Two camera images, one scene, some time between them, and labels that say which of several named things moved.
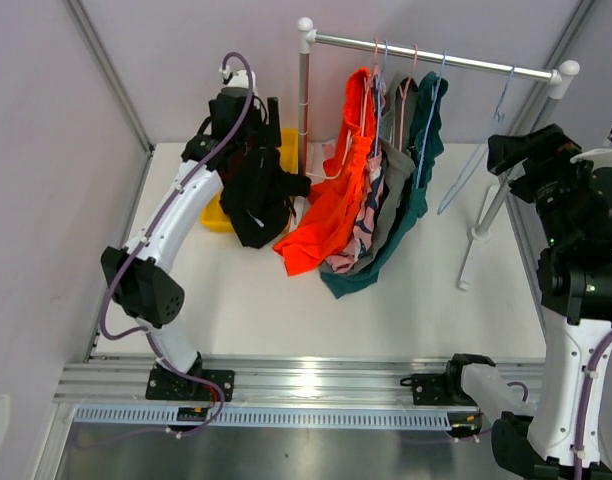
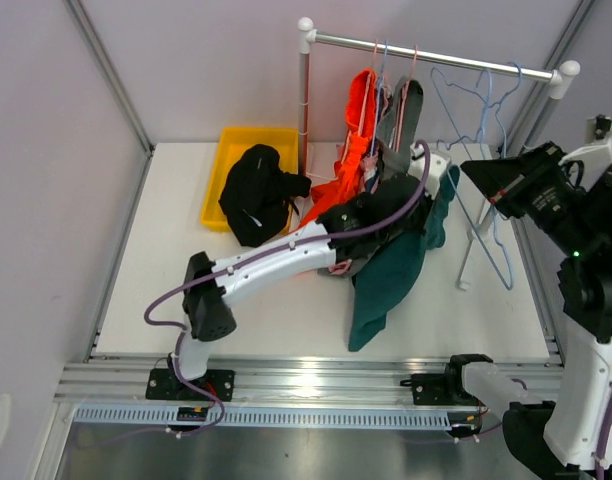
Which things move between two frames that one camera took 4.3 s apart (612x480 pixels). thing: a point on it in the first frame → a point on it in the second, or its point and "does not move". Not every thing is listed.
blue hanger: [431, 111] → [506, 266]
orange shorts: [335, 196] does not move
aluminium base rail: [280, 378] does not move
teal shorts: [428, 141] → [380, 286]
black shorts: [257, 194] does not move
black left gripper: [266, 136] → [417, 228]
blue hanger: [458, 189] → [497, 105]
